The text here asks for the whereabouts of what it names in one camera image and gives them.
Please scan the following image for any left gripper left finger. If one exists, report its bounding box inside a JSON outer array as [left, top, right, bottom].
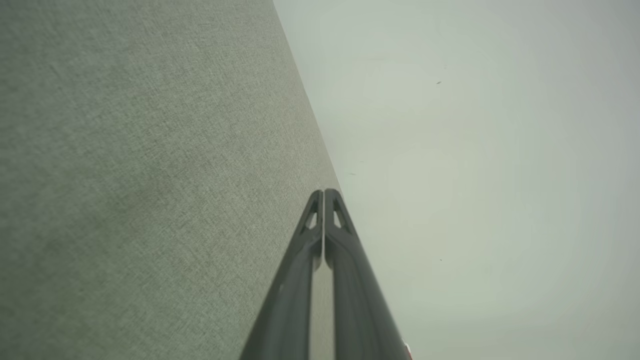
[[239, 188, 325, 360]]

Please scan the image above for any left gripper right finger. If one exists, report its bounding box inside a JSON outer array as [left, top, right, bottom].
[[324, 188, 409, 360]]

